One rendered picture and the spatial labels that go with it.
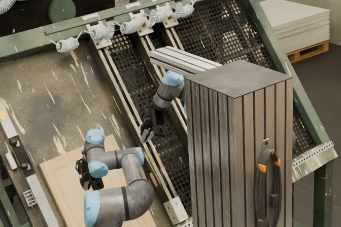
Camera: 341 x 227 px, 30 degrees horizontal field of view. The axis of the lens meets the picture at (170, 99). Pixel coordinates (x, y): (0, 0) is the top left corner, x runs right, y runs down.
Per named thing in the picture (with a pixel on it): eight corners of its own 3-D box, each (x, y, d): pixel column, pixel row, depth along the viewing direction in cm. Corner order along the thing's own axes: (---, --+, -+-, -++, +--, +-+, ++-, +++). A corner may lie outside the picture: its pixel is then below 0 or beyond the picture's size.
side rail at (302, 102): (310, 148, 410) (322, 143, 401) (234, -2, 421) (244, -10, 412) (317, 144, 415) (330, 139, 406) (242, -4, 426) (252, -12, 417)
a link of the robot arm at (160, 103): (175, 102, 259) (158, 100, 254) (171, 110, 261) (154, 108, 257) (169, 90, 264) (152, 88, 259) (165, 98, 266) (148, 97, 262)
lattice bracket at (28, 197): (27, 207, 295) (29, 206, 293) (21, 194, 296) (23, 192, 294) (34, 204, 298) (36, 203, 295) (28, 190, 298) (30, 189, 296)
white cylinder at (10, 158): (4, 155, 298) (11, 170, 298) (5, 153, 296) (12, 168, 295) (9, 152, 300) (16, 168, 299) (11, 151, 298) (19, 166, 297)
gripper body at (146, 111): (152, 117, 273) (164, 96, 267) (160, 130, 267) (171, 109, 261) (137, 116, 269) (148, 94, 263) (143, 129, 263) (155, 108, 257)
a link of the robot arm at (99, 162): (117, 164, 246) (113, 143, 253) (88, 168, 244) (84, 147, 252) (117, 177, 252) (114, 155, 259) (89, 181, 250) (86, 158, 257)
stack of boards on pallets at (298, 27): (182, 101, 718) (179, 54, 697) (132, 78, 797) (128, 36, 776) (329, 50, 848) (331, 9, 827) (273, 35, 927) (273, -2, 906)
